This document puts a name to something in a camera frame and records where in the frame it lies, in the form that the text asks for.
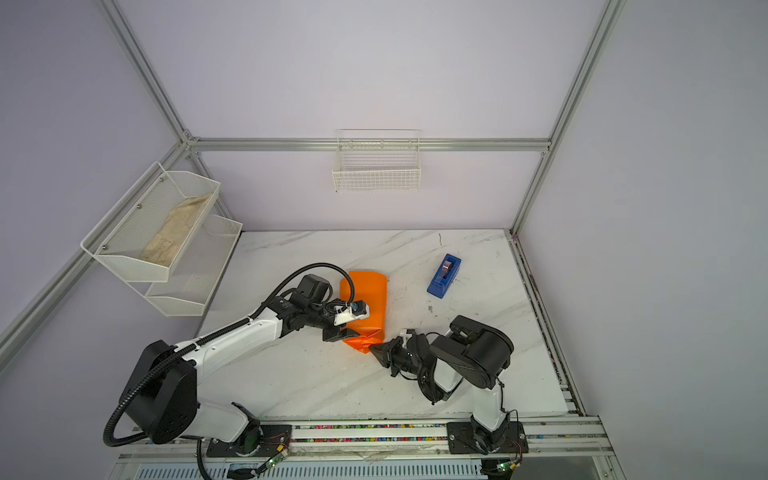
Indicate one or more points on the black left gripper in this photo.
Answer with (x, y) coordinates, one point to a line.
(337, 333)

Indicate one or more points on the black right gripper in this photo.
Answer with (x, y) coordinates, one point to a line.
(388, 358)

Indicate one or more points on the orange wrapping paper sheet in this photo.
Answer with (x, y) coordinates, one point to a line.
(371, 288)

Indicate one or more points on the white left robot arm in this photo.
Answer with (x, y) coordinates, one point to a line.
(161, 401)

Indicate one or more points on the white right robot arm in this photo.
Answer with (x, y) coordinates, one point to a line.
(470, 352)

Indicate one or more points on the blue tape dispenser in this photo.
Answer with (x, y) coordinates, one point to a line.
(439, 285)

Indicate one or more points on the white mesh lower shelf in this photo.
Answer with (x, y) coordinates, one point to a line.
(194, 280)

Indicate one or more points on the white mesh shelf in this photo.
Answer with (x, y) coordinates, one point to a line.
(120, 237)
(194, 280)

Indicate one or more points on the beige cloth in shelf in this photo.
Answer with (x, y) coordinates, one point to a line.
(166, 244)

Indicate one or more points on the white mesh upper shelf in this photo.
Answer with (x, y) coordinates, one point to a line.
(120, 237)

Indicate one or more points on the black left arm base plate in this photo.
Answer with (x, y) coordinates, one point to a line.
(262, 442)

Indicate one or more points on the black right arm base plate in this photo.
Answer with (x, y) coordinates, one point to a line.
(486, 438)

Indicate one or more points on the white wire wall basket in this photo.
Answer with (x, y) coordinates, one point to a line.
(377, 160)

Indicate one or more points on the aluminium front rail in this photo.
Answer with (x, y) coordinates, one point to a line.
(375, 440)

